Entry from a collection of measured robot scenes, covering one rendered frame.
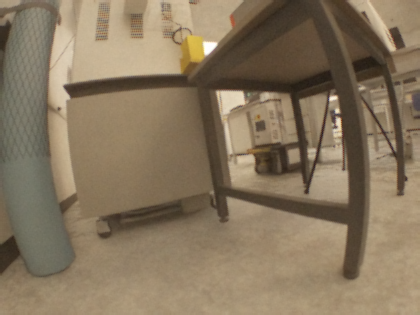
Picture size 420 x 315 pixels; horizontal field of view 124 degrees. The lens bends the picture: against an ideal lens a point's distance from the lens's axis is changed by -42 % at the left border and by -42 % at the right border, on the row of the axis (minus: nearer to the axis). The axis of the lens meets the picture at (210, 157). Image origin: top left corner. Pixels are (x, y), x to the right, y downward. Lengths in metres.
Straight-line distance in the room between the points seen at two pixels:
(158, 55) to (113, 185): 0.69
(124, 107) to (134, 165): 0.27
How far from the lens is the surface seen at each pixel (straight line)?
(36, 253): 0.80
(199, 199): 1.16
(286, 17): 0.54
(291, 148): 1.94
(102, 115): 0.93
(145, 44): 1.11
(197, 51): 1.01
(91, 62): 1.06
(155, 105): 0.95
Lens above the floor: 0.35
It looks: 2 degrees down
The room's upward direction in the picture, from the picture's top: 9 degrees counter-clockwise
